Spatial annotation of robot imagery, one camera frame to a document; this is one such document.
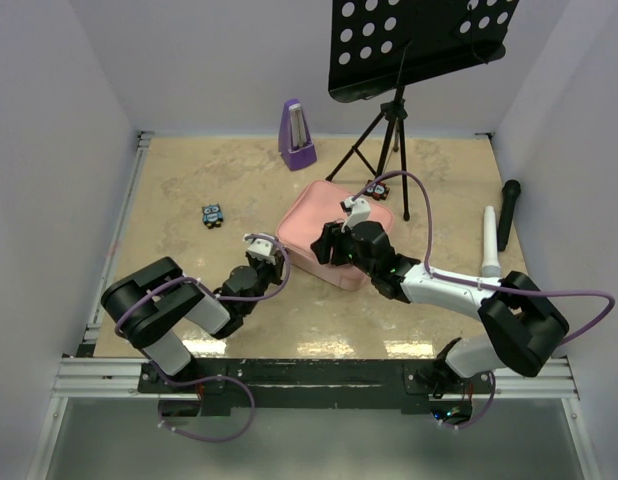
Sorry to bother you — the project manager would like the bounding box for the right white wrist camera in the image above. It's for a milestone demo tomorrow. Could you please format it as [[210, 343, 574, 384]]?
[[340, 196, 371, 232]]

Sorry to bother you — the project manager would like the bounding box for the aluminium left rail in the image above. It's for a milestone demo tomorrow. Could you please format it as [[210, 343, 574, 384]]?
[[81, 131, 155, 344]]

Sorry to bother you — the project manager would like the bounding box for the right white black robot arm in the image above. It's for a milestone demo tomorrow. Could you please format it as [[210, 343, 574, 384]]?
[[311, 221, 569, 393]]

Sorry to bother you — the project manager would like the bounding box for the black microphone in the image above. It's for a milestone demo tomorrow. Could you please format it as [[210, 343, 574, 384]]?
[[497, 179, 521, 252]]

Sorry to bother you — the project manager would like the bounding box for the purple metronome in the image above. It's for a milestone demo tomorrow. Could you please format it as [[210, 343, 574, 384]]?
[[278, 99, 317, 171]]

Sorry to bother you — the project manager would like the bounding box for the pink medicine kit case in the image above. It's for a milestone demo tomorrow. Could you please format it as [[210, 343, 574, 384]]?
[[276, 180, 369, 291]]

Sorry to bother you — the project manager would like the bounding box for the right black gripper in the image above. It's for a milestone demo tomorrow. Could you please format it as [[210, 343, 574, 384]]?
[[310, 222, 376, 278]]

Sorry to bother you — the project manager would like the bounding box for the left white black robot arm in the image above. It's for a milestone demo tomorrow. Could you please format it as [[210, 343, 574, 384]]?
[[100, 252, 286, 392]]

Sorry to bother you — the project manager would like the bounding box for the aluminium rail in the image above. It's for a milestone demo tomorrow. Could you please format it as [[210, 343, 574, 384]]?
[[52, 358, 578, 399], [81, 131, 155, 344]]

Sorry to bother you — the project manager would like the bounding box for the small red black tuner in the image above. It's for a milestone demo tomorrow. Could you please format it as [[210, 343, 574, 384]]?
[[363, 181, 390, 201]]

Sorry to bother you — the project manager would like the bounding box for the black music stand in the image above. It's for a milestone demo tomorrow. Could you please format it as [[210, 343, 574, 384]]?
[[324, 0, 521, 222]]

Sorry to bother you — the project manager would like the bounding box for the aluminium front rail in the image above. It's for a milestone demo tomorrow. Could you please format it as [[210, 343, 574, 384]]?
[[52, 358, 578, 399]]

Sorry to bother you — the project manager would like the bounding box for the blue owl tuner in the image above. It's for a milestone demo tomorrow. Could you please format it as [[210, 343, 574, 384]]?
[[202, 204, 224, 229]]

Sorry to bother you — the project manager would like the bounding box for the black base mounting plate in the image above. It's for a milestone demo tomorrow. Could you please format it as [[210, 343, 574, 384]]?
[[138, 358, 492, 420]]

